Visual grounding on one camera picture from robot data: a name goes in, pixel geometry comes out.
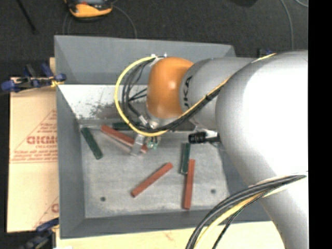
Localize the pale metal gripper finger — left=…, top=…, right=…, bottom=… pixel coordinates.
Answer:
left=130, top=135, right=146, bottom=157

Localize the red-brown flat block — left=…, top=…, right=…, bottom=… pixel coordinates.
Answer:
left=181, top=159, right=196, bottom=210
left=100, top=124, right=149, bottom=155
left=130, top=162, right=174, bottom=198

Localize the dark green flat block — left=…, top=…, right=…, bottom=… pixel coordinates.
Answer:
left=112, top=122, right=135, bottom=131
left=80, top=127, right=104, bottom=160
left=178, top=142, right=192, bottom=175

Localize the grey metal bin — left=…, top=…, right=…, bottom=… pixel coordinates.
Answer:
left=53, top=35, right=272, bottom=238

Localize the brown cardboard board red print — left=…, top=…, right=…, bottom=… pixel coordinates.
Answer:
left=6, top=57, right=60, bottom=233

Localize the black cylinder on white bracket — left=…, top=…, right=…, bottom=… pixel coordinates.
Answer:
left=188, top=130, right=221, bottom=145

